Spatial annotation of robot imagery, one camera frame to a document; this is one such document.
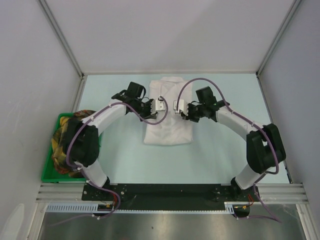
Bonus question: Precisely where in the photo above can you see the white long sleeve shirt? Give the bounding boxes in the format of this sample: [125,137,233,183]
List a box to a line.
[143,76,193,146]

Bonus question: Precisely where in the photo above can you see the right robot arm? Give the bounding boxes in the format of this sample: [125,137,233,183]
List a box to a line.
[173,86,287,201]

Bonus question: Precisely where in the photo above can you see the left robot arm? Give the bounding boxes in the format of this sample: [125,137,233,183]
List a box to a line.
[62,82,157,200]

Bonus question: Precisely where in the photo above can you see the yellow plaid shirt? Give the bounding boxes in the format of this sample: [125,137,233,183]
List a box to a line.
[51,109,95,178]

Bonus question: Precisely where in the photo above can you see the green plastic bin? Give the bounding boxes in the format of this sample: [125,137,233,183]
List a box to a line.
[41,110,95,183]

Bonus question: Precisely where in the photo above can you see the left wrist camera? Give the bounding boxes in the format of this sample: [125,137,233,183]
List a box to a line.
[151,96,167,113]

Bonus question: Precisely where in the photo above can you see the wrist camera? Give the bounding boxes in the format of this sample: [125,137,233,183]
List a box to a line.
[173,99,188,116]
[151,96,167,113]

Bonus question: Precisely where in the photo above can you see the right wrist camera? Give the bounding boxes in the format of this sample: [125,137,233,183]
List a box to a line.
[173,99,188,116]

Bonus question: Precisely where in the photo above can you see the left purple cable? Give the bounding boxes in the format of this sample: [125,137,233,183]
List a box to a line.
[48,96,169,227]

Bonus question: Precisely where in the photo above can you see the purple cable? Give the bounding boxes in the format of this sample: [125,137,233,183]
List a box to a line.
[48,96,169,227]
[173,77,282,223]

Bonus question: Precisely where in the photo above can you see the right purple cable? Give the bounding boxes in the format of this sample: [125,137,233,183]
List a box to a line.
[173,77,282,223]

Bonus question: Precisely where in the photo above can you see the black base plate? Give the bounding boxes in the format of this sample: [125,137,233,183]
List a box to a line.
[81,183,259,211]

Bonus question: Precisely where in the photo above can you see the white cable duct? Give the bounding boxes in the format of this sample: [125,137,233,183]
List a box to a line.
[46,202,235,215]

